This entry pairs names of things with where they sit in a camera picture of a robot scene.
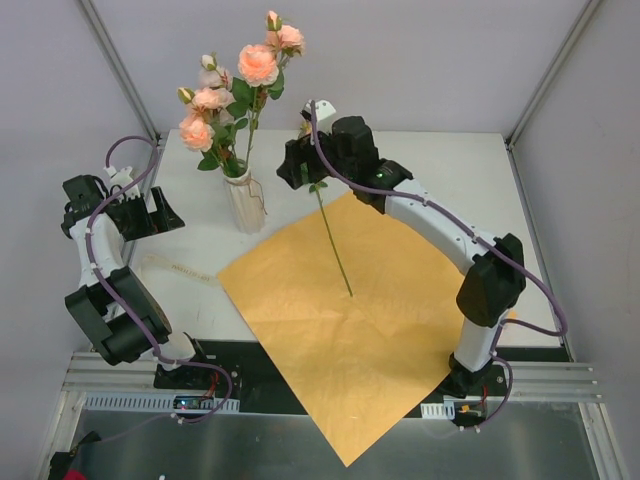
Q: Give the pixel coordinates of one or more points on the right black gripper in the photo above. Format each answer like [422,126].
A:
[303,160]

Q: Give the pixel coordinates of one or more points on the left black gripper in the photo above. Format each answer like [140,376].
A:
[141,215]

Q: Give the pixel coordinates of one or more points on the cream fabric ribbon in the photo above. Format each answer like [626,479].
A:
[153,261]

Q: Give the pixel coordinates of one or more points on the orange wrapping paper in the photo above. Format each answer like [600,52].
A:
[358,314]

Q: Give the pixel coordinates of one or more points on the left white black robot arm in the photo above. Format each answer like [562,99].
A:
[112,306]

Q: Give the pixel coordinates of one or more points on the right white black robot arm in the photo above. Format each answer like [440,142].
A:
[493,277]

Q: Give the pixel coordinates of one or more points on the white ribbed ceramic vase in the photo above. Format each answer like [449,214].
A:
[246,199]

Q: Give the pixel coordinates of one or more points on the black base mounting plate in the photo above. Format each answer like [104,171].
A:
[261,389]

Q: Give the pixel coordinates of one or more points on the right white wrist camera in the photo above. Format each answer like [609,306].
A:
[325,114]

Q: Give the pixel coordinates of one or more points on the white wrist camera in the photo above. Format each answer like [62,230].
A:
[119,178]
[325,114]

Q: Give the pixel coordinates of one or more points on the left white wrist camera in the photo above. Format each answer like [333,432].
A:
[119,178]

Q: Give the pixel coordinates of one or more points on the left white cable duct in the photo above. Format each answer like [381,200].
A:
[158,403]

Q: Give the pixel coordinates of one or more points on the white cable duct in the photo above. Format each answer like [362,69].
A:
[158,403]
[444,410]

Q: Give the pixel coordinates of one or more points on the right white cable duct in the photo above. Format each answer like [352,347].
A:
[444,410]

